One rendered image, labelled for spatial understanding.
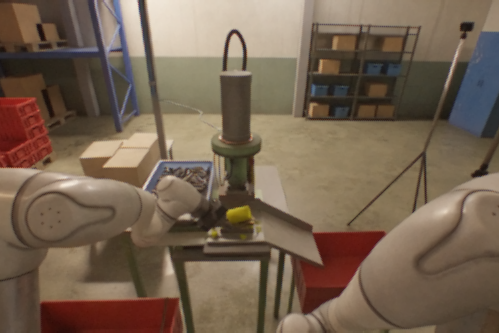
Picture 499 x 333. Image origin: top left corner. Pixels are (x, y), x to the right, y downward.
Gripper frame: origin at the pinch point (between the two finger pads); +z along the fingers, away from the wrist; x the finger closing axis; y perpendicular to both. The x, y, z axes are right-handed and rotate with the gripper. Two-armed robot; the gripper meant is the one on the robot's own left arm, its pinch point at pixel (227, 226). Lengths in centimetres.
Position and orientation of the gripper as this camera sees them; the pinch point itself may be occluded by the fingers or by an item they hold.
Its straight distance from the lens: 121.8
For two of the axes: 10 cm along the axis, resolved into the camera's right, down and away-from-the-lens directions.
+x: -6.9, 7.2, -0.1
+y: -4.5, -4.2, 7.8
